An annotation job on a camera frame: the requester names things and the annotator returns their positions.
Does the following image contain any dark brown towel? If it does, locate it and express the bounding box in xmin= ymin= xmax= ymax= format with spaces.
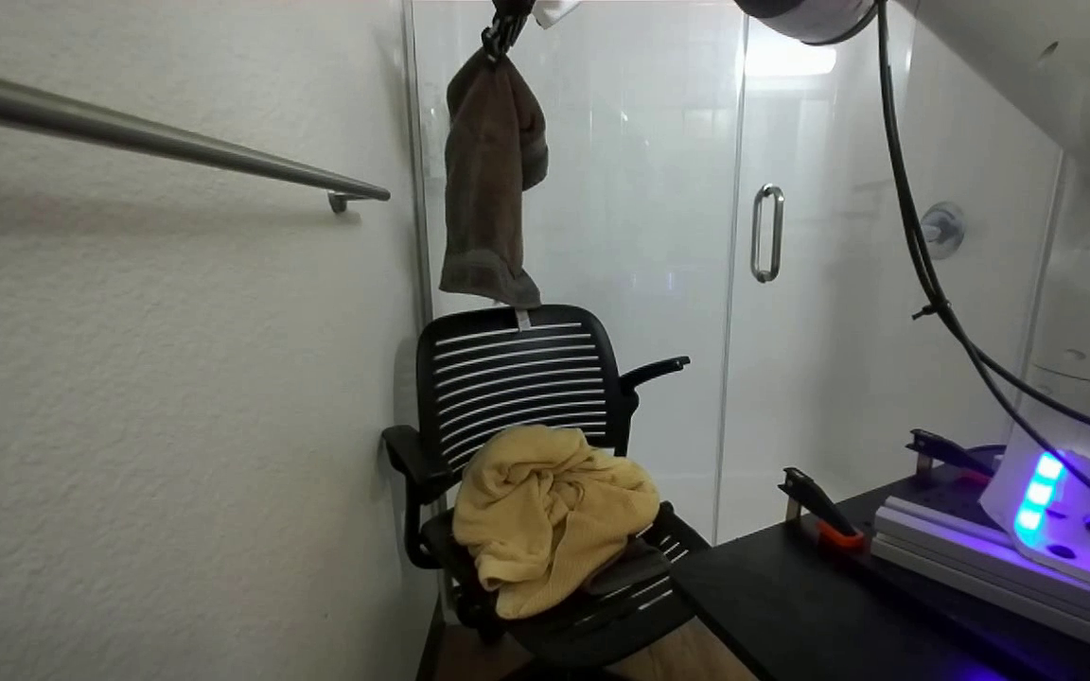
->
xmin=440 ymin=41 xmax=551 ymax=306

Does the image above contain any black mesh office chair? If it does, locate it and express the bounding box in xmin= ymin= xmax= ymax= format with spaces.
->
xmin=380 ymin=301 xmax=715 ymax=674

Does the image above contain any yellow towel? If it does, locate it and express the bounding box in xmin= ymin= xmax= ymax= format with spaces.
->
xmin=448 ymin=424 xmax=665 ymax=626

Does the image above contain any fixed glass shower panel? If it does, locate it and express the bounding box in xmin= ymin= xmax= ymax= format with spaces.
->
xmin=400 ymin=0 xmax=749 ymax=544

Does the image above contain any frosted glass shower door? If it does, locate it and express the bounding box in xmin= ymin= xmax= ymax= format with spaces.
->
xmin=713 ymin=0 xmax=1067 ymax=544

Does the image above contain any clear suction cup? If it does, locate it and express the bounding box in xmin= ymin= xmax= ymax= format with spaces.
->
xmin=914 ymin=199 xmax=967 ymax=267

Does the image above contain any orange and black clamp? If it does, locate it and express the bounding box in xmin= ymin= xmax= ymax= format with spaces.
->
xmin=777 ymin=463 xmax=875 ymax=559

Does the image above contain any black table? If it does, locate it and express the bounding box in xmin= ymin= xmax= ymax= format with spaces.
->
xmin=670 ymin=470 xmax=1090 ymax=681

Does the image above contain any chrome shower door handle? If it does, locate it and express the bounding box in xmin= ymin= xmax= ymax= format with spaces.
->
xmin=744 ymin=181 xmax=791 ymax=287

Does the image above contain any metal wall towel bar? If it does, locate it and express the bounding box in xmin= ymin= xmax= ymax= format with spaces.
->
xmin=0 ymin=59 xmax=395 ymax=216

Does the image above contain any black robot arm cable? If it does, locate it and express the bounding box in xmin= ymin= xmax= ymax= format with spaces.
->
xmin=872 ymin=0 xmax=1090 ymax=510

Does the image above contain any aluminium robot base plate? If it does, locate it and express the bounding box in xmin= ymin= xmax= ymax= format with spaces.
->
xmin=868 ymin=489 xmax=1090 ymax=670

